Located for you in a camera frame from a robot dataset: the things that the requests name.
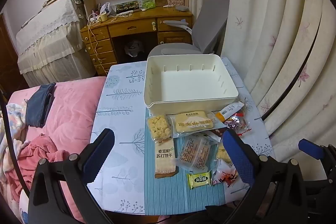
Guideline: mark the clear brown cracker packet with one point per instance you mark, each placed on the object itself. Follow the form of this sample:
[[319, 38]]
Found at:
[[195, 153]]

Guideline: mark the navy folded pants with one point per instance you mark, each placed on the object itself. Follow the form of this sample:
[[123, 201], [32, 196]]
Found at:
[[39, 106]]

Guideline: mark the crumbly yellow cookie packet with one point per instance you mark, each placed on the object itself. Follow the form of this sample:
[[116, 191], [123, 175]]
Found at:
[[158, 129]]

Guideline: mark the beige soda cracker packet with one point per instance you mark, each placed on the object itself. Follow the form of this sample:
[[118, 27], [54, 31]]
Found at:
[[164, 158]]

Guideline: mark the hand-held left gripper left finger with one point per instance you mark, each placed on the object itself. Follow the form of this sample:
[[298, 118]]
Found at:
[[98, 158]]

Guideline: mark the white orange stick packet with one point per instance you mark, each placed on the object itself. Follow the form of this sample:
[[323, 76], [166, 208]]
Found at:
[[231, 109]]

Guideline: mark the floral patterned blanket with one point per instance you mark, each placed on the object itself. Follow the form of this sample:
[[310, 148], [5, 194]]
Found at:
[[11, 119]]

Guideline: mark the wooden desk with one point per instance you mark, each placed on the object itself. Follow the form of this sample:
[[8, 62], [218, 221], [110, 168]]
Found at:
[[131, 27]]

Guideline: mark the pink blanket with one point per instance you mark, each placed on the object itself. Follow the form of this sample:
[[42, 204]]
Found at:
[[71, 113]]

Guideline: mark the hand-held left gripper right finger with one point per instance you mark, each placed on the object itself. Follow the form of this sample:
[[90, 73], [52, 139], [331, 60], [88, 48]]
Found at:
[[240, 158]]

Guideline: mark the grey pouch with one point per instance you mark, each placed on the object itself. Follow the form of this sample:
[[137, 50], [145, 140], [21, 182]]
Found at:
[[182, 8]]

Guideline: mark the green box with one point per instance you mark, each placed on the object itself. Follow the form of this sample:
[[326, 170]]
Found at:
[[148, 3]]

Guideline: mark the grey office chair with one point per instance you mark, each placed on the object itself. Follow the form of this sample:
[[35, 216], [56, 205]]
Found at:
[[207, 24]]

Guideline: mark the cream floral curtain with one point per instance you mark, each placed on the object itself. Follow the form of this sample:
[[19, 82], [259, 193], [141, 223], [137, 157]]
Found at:
[[275, 29]]

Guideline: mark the dark snack bag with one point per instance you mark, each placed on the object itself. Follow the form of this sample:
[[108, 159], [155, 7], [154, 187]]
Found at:
[[127, 7]]

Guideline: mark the white plastic bag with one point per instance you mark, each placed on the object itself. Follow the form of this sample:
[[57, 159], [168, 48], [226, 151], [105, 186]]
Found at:
[[107, 8]]

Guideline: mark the red white snack packet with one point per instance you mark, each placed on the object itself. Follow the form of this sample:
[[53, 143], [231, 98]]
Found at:
[[223, 176]]

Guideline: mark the brown white snack packet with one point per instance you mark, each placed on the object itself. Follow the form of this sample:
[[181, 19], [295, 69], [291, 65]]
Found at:
[[218, 134]]

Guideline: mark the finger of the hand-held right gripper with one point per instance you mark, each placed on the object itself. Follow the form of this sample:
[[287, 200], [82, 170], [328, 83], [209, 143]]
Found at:
[[309, 148]]

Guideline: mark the white plastic bin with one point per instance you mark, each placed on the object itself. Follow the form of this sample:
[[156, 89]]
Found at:
[[189, 85]]

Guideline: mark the green pineapple cake packet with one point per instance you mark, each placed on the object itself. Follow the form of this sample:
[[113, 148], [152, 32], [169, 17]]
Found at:
[[199, 179]]

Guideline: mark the red clear candy bag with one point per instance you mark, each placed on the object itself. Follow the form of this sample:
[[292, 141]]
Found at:
[[240, 124]]

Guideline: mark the lined waste bin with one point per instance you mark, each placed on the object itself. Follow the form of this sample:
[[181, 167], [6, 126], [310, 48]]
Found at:
[[133, 48]]

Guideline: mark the yellow mug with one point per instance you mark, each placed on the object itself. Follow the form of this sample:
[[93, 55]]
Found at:
[[103, 17]]

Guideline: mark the clear sponge cake packet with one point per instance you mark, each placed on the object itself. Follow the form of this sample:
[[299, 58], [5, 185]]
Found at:
[[194, 123]]

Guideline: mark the pale blue printed tablecloth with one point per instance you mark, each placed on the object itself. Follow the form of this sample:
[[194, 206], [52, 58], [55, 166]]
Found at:
[[118, 113]]

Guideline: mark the lace covered piano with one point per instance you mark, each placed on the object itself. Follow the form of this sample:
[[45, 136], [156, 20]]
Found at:
[[52, 37]]

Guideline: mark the yellow puff snack packet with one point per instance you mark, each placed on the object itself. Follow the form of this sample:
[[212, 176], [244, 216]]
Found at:
[[223, 154]]

